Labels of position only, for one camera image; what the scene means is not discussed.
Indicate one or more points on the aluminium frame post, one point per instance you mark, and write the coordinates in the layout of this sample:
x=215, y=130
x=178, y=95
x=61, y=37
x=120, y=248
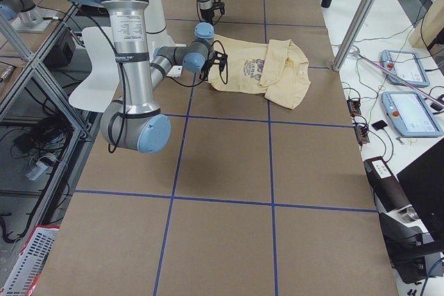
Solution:
x=352, y=33

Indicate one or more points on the blue teach pendant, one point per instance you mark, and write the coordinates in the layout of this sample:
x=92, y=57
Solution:
x=410, y=115
x=405, y=65

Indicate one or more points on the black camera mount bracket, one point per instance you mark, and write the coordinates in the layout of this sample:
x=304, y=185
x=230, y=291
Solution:
x=219, y=59

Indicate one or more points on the upper blue teach pendant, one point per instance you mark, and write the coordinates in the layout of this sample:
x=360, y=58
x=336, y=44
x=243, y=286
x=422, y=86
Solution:
x=405, y=65

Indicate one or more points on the red circuit board upper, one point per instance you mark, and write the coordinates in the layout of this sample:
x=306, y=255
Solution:
x=354, y=107

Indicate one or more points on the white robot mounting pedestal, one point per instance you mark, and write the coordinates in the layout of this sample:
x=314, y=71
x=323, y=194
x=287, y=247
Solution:
x=137, y=28

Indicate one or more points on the black monitor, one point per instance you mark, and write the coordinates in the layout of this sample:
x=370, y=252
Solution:
x=422, y=183

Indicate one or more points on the red circuit board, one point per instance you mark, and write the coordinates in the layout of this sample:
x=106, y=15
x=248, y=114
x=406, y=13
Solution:
x=354, y=107
x=361, y=133

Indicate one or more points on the gripper camera bracket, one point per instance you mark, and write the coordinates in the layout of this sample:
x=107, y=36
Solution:
x=218, y=5

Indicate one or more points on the red white plastic basket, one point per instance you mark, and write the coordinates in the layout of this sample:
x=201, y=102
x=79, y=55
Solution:
x=24, y=275

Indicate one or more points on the lower blue teach pendant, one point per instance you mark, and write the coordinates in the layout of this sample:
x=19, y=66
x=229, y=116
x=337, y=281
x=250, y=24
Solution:
x=410, y=115

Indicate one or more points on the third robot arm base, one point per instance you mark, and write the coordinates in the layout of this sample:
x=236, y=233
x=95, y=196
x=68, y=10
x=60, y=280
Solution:
x=26, y=16

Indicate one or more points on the beige long-sleeve printed shirt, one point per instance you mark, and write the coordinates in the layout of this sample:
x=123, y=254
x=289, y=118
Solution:
x=278, y=70

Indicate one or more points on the black desktop device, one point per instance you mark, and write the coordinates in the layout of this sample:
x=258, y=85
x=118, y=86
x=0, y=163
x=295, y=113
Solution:
x=399, y=224

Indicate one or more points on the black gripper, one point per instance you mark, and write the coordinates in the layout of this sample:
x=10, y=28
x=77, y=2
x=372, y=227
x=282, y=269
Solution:
x=209, y=15
x=207, y=66

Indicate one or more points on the red circuit board lower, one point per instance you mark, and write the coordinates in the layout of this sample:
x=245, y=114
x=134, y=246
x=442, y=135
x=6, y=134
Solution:
x=361, y=133

